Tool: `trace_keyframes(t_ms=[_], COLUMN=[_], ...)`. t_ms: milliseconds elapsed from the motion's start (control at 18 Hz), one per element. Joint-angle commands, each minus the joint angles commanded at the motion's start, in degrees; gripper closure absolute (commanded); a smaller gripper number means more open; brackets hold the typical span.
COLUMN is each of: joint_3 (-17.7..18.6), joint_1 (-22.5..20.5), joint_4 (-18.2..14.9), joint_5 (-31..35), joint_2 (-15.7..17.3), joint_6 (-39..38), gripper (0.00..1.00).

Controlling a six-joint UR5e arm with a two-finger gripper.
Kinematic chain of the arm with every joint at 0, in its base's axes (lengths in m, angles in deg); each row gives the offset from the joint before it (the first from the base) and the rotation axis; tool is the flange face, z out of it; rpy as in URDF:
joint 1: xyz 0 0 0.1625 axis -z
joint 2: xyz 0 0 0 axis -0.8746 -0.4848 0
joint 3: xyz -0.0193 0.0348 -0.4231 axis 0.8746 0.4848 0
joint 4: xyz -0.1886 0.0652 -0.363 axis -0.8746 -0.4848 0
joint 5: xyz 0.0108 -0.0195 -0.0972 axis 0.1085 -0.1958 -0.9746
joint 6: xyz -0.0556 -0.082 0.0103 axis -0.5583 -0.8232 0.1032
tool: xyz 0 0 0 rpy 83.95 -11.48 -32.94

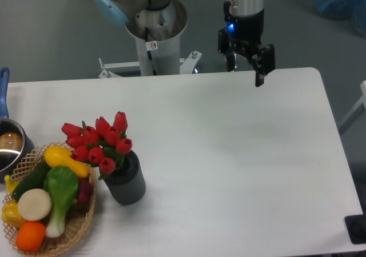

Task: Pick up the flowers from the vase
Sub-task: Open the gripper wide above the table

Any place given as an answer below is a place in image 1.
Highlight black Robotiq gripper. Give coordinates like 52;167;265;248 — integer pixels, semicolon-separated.
218;9;275;87

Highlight red tulip bouquet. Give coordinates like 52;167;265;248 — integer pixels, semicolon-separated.
61;111;133;179

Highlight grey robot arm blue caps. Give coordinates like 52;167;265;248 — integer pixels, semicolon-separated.
94;0;275;87

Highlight dark grey ribbed vase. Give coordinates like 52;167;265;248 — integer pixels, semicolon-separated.
104;151;146;206

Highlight blue plastic bag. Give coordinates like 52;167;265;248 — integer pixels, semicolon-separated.
312;0;365;38

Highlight black device at table edge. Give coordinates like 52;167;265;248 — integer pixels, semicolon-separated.
344;215;365;244

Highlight yellow squash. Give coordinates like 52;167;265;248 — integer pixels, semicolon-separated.
44;146;90;178

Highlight green bok choy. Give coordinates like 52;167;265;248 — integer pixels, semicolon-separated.
43;166;78;238

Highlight dark green cucumber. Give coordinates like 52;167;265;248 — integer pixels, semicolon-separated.
12;160;51;201

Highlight woven wicker basket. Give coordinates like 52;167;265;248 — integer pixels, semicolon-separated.
1;142;97;256

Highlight round cream white radish slice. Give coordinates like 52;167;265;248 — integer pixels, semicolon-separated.
18;188;52;221

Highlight yellow banana tip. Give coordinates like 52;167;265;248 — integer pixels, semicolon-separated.
4;175;19;195

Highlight orange fruit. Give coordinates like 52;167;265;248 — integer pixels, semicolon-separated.
15;221;46;253

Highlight yellow bell pepper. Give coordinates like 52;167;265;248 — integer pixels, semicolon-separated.
2;200;26;228

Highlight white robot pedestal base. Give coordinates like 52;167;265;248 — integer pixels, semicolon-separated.
96;0;202;78

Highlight white furniture frame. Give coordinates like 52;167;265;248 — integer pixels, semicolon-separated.
338;81;365;135

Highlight steel pot blue handle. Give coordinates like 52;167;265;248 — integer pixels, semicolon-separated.
1;67;34;183

